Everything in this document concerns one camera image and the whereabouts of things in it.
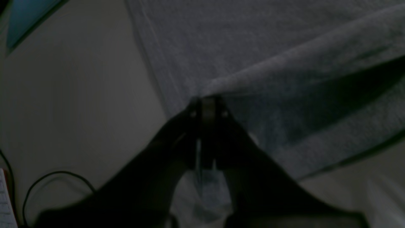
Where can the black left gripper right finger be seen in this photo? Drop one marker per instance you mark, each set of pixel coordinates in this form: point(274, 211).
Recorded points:
point(263, 195)

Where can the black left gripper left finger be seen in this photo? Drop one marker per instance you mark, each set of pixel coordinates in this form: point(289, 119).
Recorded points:
point(140, 195)

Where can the grey T-shirt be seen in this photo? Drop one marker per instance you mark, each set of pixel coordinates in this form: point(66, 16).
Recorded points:
point(315, 82)

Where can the blue-grey tablet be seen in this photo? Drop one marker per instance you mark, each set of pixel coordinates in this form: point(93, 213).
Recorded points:
point(26, 15)

